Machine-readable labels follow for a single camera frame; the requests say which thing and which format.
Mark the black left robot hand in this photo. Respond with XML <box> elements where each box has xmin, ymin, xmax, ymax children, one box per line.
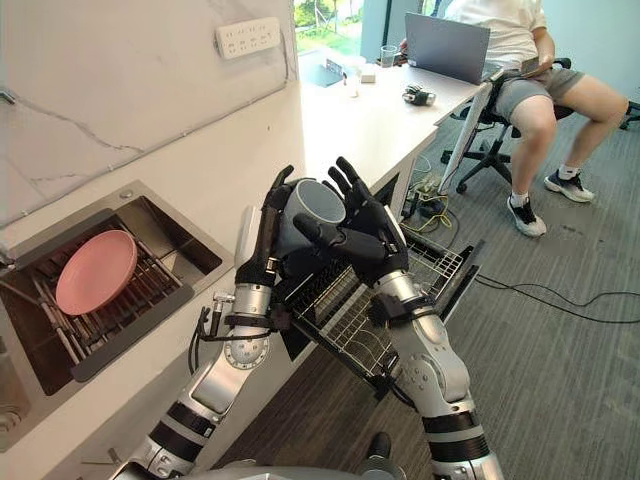
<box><xmin>233</xmin><ymin>164</ymin><xmax>296</xmax><ymax>289</ymax></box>

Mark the grey robot torso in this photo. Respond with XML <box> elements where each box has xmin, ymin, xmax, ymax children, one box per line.
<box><xmin>115</xmin><ymin>452</ymin><xmax>401</xmax><ymax>480</ymax></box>

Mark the grey laptop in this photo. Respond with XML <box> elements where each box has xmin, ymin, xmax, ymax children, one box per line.
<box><xmin>403</xmin><ymin>12</ymin><xmax>493</xmax><ymax>85</ymax></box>

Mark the phone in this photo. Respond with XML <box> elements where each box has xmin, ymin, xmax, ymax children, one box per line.
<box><xmin>518</xmin><ymin>56</ymin><xmax>552</xmax><ymax>80</ymax></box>

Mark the grey cup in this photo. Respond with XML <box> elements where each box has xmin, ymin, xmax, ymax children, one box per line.
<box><xmin>272</xmin><ymin>177</ymin><xmax>348</xmax><ymax>262</ymax></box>

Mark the spare black robot hand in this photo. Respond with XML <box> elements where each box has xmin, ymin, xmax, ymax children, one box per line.
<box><xmin>403</xmin><ymin>83</ymin><xmax>436</xmax><ymax>107</ymax></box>

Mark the black chair base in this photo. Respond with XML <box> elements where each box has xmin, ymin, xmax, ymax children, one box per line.
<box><xmin>618</xmin><ymin>101</ymin><xmax>640</xmax><ymax>132</ymax></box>

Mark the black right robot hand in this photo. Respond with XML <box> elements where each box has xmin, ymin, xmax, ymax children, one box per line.
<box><xmin>291</xmin><ymin>156</ymin><xmax>412</xmax><ymax>290</ymax></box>

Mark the black floor cable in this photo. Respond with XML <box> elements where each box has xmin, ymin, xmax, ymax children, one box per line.
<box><xmin>473</xmin><ymin>276</ymin><xmax>640</xmax><ymax>325</ymax></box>

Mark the dark robot foot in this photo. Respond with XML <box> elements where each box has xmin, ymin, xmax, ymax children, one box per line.
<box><xmin>366</xmin><ymin>431</ymin><xmax>394</xmax><ymax>461</ymax></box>

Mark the white floor power strip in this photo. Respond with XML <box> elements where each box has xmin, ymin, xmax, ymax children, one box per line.
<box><xmin>409</xmin><ymin>178</ymin><xmax>442</xmax><ymax>202</ymax></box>

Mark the wire dishwasher rack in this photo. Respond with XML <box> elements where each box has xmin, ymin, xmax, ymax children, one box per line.
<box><xmin>282</xmin><ymin>234</ymin><xmax>466</xmax><ymax>384</ymax></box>

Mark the stainless steel sink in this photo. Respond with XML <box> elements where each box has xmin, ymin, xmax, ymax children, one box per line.
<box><xmin>0</xmin><ymin>179</ymin><xmax>236</xmax><ymax>397</ymax></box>

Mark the yellow cable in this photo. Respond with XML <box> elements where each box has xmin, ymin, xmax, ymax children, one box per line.
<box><xmin>413</xmin><ymin>193</ymin><xmax>459</xmax><ymax>236</ymax></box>

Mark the white wall power strip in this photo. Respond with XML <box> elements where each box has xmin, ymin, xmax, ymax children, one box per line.
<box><xmin>214</xmin><ymin>16</ymin><xmax>283</xmax><ymax>61</ymax></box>

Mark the person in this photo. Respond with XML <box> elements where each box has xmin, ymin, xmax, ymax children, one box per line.
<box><xmin>398</xmin><ymin>0</ymin><xmax>632</xmax><ymax>238</ymax></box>

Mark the black office chair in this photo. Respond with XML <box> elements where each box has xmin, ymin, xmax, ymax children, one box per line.
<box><xmin>441</xmin><ymin>57</ymin><xmax>576</xmax><ymax>196</ymax></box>

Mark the pink plate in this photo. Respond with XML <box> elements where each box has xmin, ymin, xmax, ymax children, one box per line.
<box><xmin>54</xmin><ymin>229</ymin><xmax>139</xmax><ymax>317</ymax></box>

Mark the dark sink drying rack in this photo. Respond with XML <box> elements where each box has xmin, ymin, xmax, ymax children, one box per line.
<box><xmin>0</xmin><ymin>209</ymin><xmax>196</xmax><ymax>384</ymax></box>

